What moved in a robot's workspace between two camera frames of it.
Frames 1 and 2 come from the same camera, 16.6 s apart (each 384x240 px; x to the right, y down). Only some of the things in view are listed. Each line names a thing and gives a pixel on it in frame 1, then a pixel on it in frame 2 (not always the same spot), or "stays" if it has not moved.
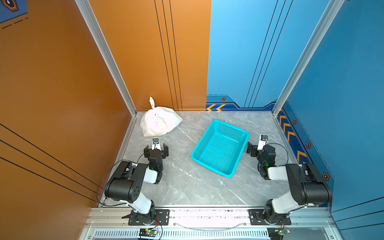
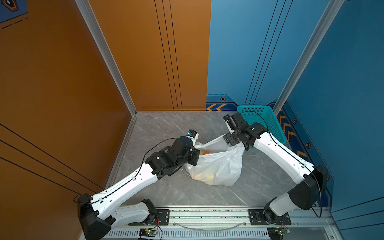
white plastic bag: (158, 120) → (219, 163)
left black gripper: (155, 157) → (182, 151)
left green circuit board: (147, 232) stays
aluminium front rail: (313, 223) stays
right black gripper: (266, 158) → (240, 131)
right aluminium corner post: (331, 13) stays
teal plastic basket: (221, 148) → (264, 115)
